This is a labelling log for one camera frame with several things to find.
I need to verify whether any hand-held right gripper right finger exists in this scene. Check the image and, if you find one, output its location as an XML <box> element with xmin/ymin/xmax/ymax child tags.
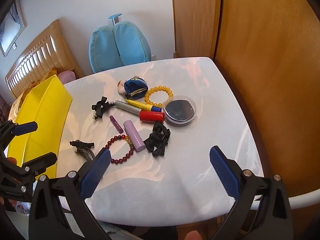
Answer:
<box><xmin>209</xmin><ymin>145</ymin><xmax>293</xmax><ymax>240</ymax></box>

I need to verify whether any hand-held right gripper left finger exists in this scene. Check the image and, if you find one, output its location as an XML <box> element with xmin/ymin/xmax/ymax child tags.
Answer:
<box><xmin>28</xmin><ymin>147</ymin><xmax>118</xmax><ymax>240</ymax></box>

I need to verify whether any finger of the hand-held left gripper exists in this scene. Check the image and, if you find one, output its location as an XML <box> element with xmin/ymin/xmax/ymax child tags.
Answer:
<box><xmin>0</xmin><ymin>120</ymin><xmax>38</xmax><ymax>150</ymax></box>
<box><xmin>11</xmin><ymin>152</ymin><xmax>58</xmax><ymax>183</ymax></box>

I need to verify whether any yellow plastic bin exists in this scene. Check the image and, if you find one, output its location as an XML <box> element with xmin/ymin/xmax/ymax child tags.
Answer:
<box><xmin>6</xmin><ymin>75</ymin><xmax>73</xmax><ymax>180</ymax></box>

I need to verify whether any black hair claw clip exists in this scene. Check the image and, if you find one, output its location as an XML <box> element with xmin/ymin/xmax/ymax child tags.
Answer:
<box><xmin>69</xmin><ymin>140</ymin><xmax>95</xmax><ymax>161</ymax></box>

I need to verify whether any dark red bead bracelet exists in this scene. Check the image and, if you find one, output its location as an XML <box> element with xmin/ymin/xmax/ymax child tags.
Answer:
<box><xmin>106</xmin><ymin>135</ymin><xmax>135</xmax><ymax>166</ymax></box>

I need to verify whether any pink lipstick tube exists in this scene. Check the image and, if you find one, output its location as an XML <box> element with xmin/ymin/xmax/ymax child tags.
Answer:
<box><xmin>123</xmin><ymin>120</ymin><xmax>146</xmax><ymax>152</ymax></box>

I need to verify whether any black bow hair clip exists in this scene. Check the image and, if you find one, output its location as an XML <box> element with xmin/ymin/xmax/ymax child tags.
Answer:
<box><xmin>91</xmin><ymin>96</ymin><xmax>116</xmax><ymax>122</ymax></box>

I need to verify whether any black lace hair band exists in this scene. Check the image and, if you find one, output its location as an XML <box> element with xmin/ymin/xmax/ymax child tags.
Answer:
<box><xmin>144</xmin><ymin>121</ymin><xmax>171</xmax><ymax>157</ymax></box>

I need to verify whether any silver tube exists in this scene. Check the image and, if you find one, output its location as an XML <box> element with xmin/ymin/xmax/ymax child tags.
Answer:
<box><xmin>114</xmin><ymin>100</ymin><xmax>142</xmax><ymax>115</ymax></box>

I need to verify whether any round clear container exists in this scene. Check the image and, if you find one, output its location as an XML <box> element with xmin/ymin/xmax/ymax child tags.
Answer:
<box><xmin>162</xmin><ymin>95</ymin><xmax>197</xmax><ymax>127</ymax></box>

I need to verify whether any yellow tube with blue cap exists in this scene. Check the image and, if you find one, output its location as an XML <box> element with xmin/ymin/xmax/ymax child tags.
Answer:
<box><xmin>124</xmin><ymin>99</ymin><xmax>162</xmax><ymax>112</ymax></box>

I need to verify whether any blue plush pouch keychain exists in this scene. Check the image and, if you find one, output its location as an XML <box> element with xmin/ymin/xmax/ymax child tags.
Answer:
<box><xmin>117</xmin><ymin>77</ymin><xmax>148</xmax><ymax>99</ymax></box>

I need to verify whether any person's left hand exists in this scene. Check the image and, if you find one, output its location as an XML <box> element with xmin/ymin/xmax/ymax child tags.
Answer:
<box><xmin>0</xmin><ymin>156</ymin><xmax>18</xmax><ymax>212</ymax></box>

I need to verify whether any purple curtain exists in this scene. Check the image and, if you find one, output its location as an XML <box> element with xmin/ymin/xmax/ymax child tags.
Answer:
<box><xmin>0</xmin><ymin>96</ymin><xmax>12</xmax><ymax>123</ymax></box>

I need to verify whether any orange pillow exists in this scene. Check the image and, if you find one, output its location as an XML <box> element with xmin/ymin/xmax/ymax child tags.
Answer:
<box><xmin>11</xmin><ymin>74</ymin><xmax>59</xmax><ymax>108</ymax></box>

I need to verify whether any small purple tube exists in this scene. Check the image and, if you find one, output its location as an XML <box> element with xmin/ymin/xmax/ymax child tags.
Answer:
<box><xmin>109</xmin><ymin>115</ymin><xmax>124</xmax><ymax>134</ymax></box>

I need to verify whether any tan padded headboard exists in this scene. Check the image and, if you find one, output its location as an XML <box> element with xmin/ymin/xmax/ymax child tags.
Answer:
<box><xmin>5</xmin><ymin>19</ymin><xmax>85</xmax><ymax>99</ymax></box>

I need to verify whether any silver framed picture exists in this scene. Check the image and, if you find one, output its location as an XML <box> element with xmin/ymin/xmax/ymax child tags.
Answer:
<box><xmin>0</xmin><ymin>0</ymin><xmax>27</xmax><ymax>57</ymax></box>

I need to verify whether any wooden door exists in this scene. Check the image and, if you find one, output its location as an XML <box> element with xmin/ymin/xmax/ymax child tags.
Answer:
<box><xmin>214</xmin><ymin>0</ymin><xmax>320</xmax><ymax>200</ymax></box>

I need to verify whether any blue cushioned chair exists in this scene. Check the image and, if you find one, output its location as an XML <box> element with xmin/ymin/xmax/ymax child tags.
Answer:
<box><xmin>89</xmin><ymin>14</ymin><xmax>152</xmax><ymax>73</ymax></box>

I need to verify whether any wooden wardrobe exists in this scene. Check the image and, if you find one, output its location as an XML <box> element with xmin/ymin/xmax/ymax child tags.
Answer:
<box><xmin>171</xmin><ymin>0</ymin><xmax>222</xmax><ymax>59</ymax></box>

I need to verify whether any yellow bead bracelet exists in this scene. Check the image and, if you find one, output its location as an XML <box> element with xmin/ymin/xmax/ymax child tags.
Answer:
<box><xmin>144</xmin><ymin>86</ymin><xmax>174</xmax><ymax>107</ymax></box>

